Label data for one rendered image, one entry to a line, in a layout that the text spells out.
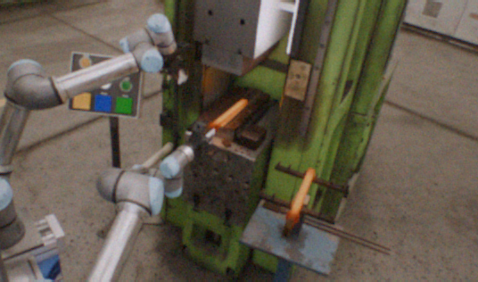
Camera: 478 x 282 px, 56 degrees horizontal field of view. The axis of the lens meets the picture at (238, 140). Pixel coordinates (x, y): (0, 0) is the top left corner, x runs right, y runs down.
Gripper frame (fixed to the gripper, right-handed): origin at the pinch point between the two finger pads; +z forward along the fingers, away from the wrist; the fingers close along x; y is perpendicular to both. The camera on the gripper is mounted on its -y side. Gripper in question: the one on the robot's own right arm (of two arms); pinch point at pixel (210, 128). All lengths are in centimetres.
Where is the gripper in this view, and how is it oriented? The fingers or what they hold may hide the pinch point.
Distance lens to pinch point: 203.4
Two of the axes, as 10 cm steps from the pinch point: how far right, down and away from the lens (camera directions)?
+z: 4.5, -4.5, 7.7
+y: -1.1, 8.3, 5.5
